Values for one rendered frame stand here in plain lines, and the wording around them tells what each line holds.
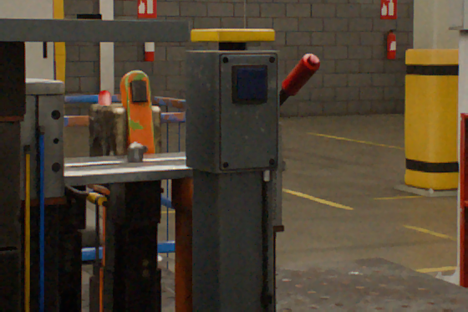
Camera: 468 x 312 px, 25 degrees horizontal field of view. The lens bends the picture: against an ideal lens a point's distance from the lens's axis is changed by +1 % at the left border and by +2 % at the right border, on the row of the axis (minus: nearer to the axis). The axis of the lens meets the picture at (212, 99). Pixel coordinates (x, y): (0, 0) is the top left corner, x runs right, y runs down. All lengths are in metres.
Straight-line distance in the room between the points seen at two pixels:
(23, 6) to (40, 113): 8.15
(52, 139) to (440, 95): 7.22
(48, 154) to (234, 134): 0.20
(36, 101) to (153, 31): 0.21
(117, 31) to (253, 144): 0.18
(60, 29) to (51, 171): 0.24
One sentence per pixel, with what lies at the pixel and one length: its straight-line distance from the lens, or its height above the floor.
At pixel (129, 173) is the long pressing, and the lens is 1.22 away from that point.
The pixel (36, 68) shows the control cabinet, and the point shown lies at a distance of 9.22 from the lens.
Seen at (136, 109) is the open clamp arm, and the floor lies 1.06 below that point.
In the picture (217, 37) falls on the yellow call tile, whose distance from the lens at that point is 0.95.
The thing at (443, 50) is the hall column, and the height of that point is 1.09.
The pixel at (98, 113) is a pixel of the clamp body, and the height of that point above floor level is 1.05.
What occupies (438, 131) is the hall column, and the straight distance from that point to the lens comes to 8.20.
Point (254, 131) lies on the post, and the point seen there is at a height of 1.07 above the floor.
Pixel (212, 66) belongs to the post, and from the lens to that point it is 0.95.
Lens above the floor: 1.15
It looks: 3 degrees down
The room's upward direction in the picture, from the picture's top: straight up
